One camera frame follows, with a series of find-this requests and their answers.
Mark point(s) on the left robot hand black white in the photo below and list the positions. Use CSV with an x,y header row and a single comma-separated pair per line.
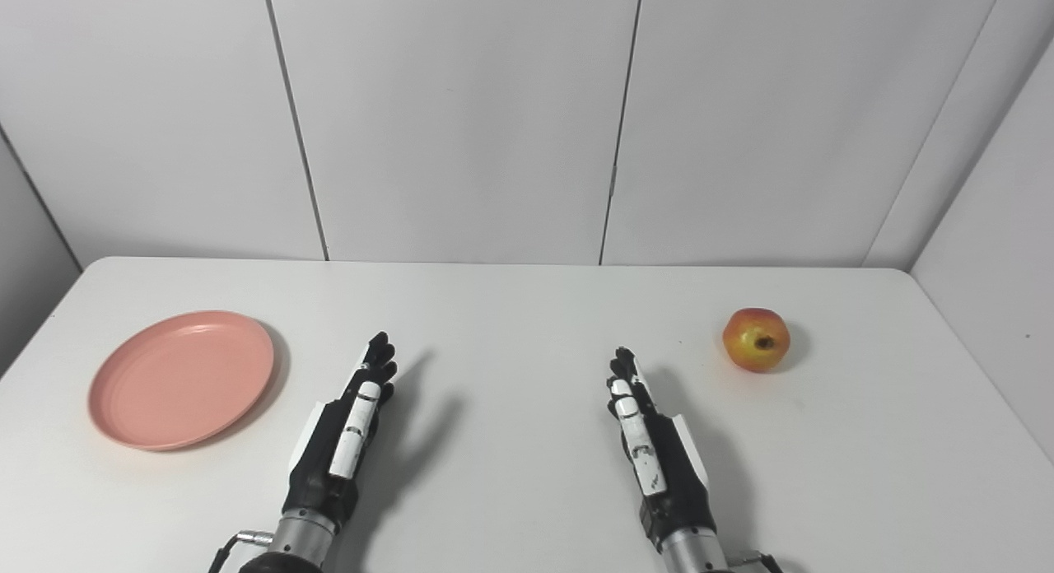
x,y
329,474

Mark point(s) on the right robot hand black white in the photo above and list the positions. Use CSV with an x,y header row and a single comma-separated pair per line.
x,y
679,482

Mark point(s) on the red yellow apple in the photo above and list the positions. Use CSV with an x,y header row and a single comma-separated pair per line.
x,y
753,338

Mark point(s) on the pink round plate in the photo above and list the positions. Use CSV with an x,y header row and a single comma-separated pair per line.
x,y
181,379

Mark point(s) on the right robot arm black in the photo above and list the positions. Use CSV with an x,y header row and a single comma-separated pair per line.
x,y
692,552

